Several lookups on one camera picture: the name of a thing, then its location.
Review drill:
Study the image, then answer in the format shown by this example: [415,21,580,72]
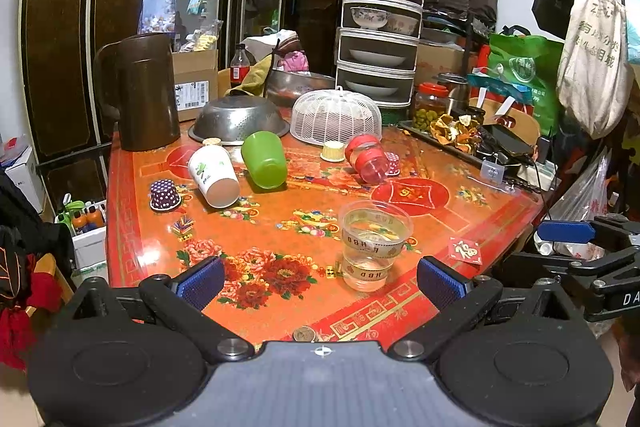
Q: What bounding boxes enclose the white plate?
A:
[348,49,407,67]
[345,80,399,97]

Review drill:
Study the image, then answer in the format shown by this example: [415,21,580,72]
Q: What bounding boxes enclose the olive cloth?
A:
[225,57,273,98]

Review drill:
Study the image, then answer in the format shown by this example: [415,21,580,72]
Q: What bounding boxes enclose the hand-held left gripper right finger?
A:
[389,257,583,362]

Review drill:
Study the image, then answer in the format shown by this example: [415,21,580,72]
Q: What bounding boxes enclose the dark wooden wardrobe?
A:
[20,0,386,158]

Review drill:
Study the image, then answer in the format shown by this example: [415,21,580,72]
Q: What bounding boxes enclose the cardboard box with label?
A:
[171,49,219,122]

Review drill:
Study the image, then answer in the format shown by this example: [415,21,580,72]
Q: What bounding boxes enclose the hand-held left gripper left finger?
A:
[55,255,255,363]

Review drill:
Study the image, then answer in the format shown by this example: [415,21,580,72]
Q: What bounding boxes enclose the dark tray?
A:
[398,119,501,164]

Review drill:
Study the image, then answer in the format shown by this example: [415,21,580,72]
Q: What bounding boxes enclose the brown plastic pitcher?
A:
[93,33,182,152]

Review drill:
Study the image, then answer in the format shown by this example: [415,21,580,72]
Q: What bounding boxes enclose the floral ceramic bowl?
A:
[350,7,391,30]

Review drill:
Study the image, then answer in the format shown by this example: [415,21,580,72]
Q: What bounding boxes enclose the clear plastic cup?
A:
[338,201,415,293]

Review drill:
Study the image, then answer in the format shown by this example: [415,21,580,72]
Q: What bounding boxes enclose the box of small bottles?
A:
[55,194,109,270]

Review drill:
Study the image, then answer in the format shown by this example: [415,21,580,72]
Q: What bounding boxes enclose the steel basin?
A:
[265,69,337,108]

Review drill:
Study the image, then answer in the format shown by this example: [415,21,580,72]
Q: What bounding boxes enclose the white plastic bag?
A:
[547,147,614,258]

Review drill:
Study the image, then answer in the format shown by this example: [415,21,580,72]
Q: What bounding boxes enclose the dried orange peels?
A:
[430,113,485,154]

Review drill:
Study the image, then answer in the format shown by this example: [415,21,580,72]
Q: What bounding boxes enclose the beige canvas tote bag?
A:
[556,0,634,140]

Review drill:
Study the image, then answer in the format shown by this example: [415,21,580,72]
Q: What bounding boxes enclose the black clothing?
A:
[0,167,76,270]

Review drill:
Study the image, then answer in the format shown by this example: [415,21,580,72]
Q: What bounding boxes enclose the clear plastic tag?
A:
[480,159,506,186]

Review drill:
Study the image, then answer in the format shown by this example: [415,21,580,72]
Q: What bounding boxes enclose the white mesh food cover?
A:
[290,87,383,144]

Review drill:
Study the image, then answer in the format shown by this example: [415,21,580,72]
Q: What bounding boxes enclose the red plastic bottle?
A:
[344,133,390,186]

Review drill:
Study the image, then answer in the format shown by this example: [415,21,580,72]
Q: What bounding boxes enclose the small yellow cup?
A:
[320,140,347,162]

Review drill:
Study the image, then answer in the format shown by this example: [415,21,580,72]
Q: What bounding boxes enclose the glass jar with red lid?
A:
[413,82,450,131]

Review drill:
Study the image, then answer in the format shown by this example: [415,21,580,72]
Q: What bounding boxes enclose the red paper square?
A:
[447,237,484,266]

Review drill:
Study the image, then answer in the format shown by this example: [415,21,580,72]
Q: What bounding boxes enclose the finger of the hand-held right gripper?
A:
[534,215,640,249]

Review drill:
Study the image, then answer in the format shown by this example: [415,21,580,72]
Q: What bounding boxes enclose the purple dotted paper cup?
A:
[149,179,183,212]

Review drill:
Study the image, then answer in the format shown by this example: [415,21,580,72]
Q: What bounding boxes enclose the green plastic cup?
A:
[240,131,288,190]

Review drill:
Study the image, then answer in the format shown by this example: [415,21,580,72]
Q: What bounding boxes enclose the tiered white dish rack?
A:
[334,0,429,110]

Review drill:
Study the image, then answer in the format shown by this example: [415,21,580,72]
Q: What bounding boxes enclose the white paper cup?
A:
[187,145,241,209]

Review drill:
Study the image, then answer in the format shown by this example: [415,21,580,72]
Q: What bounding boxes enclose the dark soda bottle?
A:
[229,43,257,90]

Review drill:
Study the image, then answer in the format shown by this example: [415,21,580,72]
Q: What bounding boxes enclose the white cardboard box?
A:
[0,146,46,215]

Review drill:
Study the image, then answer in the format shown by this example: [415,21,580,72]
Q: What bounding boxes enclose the pink cloth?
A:
[275,49,311,74]

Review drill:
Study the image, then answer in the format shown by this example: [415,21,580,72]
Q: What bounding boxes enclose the green shopping bag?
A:
[487,32,566,138]

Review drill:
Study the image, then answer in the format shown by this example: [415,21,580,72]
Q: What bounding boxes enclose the red cloth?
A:
[0,252,63,370]

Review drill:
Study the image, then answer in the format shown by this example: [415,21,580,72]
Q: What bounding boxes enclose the plain cardboard box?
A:
[416,44,479,85]

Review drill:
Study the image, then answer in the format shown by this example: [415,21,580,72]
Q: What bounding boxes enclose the steel colander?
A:
[188,96,291,146]

